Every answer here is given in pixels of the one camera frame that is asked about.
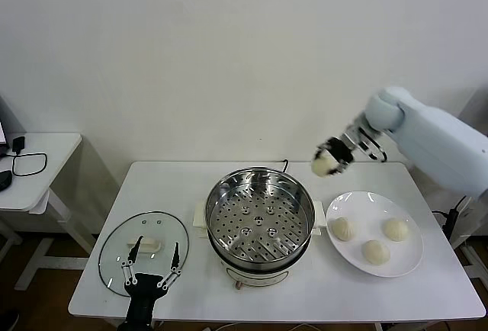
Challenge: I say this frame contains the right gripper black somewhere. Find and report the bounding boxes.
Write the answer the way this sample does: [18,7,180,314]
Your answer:
[312,135,358,178]

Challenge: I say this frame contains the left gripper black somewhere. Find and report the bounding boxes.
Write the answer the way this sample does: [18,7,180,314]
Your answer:
[117,235,183,331]

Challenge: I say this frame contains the white steamed baozi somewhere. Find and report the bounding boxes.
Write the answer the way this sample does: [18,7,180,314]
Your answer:
[310,153,336,177]
[361,239,390,265]
[330,217,358,240]
[382,217,409,241]

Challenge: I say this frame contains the round glass lid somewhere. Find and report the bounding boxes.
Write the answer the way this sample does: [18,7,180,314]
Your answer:
[98,210,191,297]

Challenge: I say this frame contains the steel steamer basket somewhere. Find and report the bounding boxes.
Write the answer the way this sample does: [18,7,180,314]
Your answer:
[193,168,328,269]

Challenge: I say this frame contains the white round plate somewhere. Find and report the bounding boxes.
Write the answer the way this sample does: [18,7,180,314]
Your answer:
[326,191,424,278]

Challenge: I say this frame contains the black power strip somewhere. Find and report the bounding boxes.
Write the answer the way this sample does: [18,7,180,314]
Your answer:
[448,208,459,243]

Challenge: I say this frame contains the white side table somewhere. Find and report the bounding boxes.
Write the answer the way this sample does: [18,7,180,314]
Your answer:
[0,132,96,290]

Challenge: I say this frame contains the white side stand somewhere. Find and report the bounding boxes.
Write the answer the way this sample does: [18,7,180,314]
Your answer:
[453,193,488,282]

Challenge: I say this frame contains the black shoe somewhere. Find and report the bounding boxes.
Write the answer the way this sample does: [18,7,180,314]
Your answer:
[0,310,20,331]

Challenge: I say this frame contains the dark laptop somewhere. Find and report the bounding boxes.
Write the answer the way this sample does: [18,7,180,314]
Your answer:
[0,94,9,156]

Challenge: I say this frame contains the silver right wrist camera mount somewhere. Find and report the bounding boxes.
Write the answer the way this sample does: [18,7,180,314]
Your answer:
[342,117,388,163]

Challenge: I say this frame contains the black looped cable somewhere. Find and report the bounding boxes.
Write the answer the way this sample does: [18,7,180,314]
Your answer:
[0,150,49,177]

